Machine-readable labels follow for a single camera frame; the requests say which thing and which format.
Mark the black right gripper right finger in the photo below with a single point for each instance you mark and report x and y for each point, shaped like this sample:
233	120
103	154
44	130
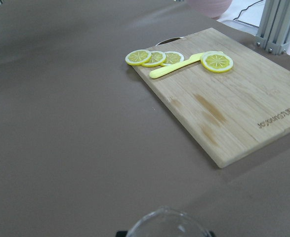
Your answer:
211	234

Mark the yellow plastic knife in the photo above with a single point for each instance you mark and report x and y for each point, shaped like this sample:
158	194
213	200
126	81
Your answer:
168	69

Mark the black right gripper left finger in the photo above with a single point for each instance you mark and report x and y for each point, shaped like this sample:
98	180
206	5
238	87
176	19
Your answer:
121	233

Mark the lemon slice on knife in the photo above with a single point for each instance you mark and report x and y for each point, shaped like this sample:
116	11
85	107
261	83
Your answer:
216	61

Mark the small clear glass cup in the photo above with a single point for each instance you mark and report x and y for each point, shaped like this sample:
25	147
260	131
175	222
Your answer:
167	222

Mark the lemon slice upper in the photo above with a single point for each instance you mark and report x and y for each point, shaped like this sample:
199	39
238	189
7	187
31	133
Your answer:
172	57

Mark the aluminium frame post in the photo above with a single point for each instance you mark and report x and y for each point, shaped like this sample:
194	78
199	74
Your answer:
273	34

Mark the wooden cutting board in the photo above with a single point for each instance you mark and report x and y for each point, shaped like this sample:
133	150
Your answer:
230	114

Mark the lemon slice middle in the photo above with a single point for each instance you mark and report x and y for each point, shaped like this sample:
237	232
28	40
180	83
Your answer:
157	58

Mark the pink bowl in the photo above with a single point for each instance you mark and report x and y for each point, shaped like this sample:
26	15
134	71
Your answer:
210	8

